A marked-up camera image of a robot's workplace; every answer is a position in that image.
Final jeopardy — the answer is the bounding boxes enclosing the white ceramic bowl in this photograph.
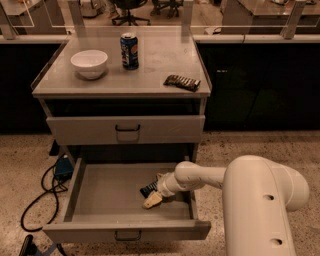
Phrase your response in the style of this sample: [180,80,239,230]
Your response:
[70,50,108,80]

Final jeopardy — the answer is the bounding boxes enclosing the dark blue rxbar wrapper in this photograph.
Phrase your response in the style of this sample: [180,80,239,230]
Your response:
[140,181,157,198]

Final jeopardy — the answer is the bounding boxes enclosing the brown snack bar wrapper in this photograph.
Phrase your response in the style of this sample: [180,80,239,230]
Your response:
[164,75,201,92]

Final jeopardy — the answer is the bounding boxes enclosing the grey background desk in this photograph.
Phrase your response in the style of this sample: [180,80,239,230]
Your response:
[221,0,320,34]
[1,0,66,35]

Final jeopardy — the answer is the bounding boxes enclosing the grey background desk left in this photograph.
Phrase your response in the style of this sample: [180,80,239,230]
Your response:
[1,0,66,35]

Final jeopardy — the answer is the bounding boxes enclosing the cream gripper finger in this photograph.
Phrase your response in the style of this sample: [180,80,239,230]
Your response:
[143,191,163,209]

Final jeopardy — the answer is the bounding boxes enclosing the black object bottom left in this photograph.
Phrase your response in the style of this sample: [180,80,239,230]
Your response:
[19,235,37,256]

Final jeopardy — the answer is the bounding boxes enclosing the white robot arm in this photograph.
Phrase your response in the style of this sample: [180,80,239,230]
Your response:
[140,155,310,256]

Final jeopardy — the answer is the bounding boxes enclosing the blue power box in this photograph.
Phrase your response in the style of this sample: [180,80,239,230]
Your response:
[54,157,73,180]

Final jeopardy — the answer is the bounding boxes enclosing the blue pepsi can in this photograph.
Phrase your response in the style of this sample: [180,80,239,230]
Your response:
[120,32,139,70]

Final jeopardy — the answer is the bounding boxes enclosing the grey open middle drawer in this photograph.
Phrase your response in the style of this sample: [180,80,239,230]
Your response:
[43,159,211,243]

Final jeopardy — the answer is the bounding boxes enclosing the grey background desk right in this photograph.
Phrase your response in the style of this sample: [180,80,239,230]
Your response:
[221,0,320,34]

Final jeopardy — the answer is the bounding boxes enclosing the black office chair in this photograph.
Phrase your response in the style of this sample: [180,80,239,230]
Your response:
[112,0,151,26]

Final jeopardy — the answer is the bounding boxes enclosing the grey drawer cabinet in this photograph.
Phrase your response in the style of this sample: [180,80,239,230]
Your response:
[33,26,211,163]

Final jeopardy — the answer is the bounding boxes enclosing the person legs in background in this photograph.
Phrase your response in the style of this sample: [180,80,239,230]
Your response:
[105,0,119,19]

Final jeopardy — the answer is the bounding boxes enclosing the grey closed upper drawer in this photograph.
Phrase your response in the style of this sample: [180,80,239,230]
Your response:
[47,115,205,145]

